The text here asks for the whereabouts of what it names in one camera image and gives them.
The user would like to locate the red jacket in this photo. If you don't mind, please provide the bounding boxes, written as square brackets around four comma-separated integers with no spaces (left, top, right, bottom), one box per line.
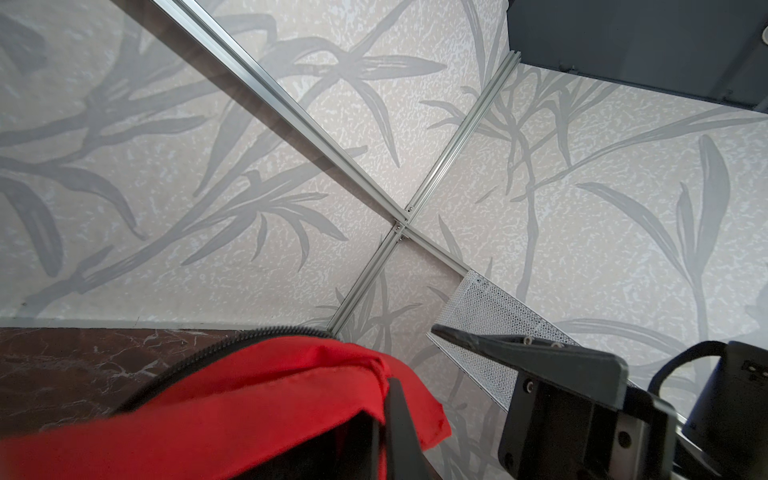
[1,327,451,479]

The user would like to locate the white wire mesh basket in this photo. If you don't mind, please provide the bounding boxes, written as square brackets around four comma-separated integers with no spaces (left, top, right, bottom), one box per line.
[427,270,576,410]

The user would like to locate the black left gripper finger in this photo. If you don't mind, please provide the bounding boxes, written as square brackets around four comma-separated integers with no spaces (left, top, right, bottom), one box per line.
[384,378,431,480]

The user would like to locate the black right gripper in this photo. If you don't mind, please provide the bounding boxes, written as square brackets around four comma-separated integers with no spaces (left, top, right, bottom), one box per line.
[431,325,720,479]

